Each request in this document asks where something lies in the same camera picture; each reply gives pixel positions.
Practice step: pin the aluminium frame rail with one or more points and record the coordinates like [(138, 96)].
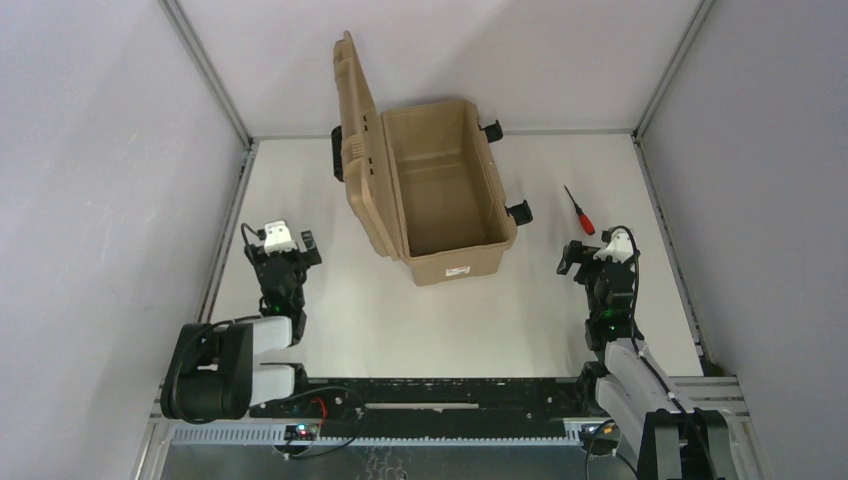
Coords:
[(227, 233)]

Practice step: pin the tan plastic storage bin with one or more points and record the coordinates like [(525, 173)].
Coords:
[(422, 179)]

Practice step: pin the small circuit board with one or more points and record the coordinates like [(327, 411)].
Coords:
[(599, 441), (302, 432)]

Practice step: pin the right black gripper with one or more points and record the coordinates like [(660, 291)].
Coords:
[(597, 262)]

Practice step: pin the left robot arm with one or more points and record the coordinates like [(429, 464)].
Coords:
[(215, 372)]

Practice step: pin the right small circuit board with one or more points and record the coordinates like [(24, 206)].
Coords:
[(599, 441)]

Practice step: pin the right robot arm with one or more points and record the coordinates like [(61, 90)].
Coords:
[(670, 437)]

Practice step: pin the red handled screwdriver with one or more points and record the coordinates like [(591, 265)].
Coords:
[(584, 220)]

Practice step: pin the left small circuit board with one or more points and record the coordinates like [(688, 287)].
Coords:
[(302, 432)]

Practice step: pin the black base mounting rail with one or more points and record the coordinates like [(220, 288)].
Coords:
[(520, 409)]

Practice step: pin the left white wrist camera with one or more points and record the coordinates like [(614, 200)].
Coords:
[(278, 238)]

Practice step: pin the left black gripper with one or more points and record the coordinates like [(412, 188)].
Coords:
[(281, 257)]

